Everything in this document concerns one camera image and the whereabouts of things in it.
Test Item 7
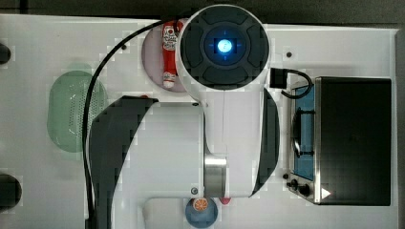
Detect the grey round plate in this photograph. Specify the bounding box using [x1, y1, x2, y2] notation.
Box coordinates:
[141, 23, 185, 93]

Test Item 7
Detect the red strawberry toy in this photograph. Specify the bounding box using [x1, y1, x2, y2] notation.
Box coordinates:
[219, 198, 231, 205]

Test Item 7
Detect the blue bowl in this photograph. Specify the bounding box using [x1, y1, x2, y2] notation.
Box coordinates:
[184, 198, 218, 229]

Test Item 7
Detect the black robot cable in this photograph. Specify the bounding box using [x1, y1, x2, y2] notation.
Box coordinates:
[81, 18, 180, 229]

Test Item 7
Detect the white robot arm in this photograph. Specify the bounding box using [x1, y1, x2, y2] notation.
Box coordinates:
[87, 5, 280, 229]

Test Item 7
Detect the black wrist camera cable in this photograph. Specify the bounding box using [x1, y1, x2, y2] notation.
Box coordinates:
[269, 67, 314, 100]

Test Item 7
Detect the green plastic colander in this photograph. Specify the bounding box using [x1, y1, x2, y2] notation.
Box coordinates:
[47, 63, 93, 158]

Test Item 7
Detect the orange slice toy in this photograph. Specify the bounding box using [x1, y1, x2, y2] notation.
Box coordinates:
[192, 198, 208, 212]

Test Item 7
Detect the black steel toaster oven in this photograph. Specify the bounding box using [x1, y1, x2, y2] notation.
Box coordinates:
[286, 76, 392, 206]

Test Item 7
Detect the red ketchup bottle toy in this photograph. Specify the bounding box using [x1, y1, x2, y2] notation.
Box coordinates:
[161, 20, 182, 89]

